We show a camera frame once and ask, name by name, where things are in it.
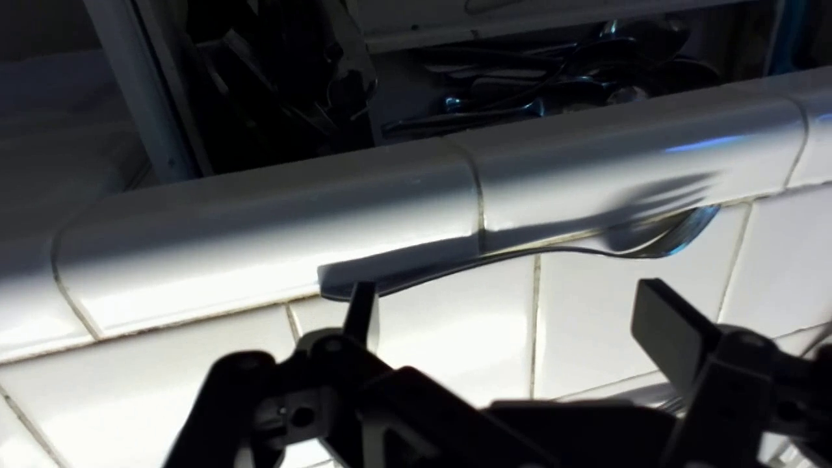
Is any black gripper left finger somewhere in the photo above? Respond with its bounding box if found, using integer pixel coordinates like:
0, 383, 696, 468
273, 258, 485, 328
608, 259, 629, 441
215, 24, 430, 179
164, 279, 398, 468

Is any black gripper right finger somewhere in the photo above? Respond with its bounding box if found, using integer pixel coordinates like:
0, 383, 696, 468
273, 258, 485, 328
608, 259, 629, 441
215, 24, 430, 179
629, 275, 832, 468

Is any silver metal fork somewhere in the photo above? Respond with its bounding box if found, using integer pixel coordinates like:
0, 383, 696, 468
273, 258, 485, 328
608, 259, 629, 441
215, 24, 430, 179
316, 172, 722, 305

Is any white open drawer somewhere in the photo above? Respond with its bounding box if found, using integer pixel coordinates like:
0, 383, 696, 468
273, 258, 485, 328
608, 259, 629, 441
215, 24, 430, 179
79, 0, 832, 191

